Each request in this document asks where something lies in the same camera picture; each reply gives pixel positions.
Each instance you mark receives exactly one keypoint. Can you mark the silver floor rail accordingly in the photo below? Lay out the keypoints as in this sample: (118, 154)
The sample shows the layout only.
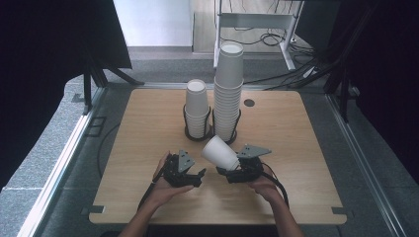
(365, 164)
(62, 164)

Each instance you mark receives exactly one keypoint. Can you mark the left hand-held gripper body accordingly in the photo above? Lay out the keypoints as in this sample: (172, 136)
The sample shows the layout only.
(178, 174)

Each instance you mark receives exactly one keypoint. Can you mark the stack of white paper cups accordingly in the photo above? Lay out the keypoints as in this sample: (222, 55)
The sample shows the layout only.
(228, 98)
(196, 108)

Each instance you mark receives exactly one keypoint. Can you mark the black tripod stand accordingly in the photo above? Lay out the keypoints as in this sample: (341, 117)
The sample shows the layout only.
(99, 77)

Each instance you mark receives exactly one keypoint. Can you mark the person's right hand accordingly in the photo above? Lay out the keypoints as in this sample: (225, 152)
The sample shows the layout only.
(267, 189)

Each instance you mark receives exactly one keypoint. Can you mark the black metal stand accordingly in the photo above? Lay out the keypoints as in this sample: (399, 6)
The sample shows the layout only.
(344, 98)

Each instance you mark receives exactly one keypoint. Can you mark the single white paper cup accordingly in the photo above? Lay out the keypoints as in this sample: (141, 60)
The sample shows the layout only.
(219, 153)

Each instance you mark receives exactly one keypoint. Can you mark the grey table bracket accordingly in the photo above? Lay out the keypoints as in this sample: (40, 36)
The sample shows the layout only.
(94, 209)

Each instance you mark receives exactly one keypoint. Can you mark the white desk frame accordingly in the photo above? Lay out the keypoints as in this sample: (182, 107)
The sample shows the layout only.
(253, 20)

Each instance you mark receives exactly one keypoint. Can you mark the dark floor outlet plate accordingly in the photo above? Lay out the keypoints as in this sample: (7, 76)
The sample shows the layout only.
(95, 126)

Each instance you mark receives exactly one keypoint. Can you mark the dark round table grommet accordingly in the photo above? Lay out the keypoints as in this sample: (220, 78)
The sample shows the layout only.
(249, 102)

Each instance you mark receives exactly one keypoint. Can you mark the person's left hand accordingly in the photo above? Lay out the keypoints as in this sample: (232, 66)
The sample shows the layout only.
(164, 192)

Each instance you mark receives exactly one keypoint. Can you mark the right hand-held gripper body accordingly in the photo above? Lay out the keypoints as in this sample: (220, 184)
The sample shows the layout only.
(250, 168)

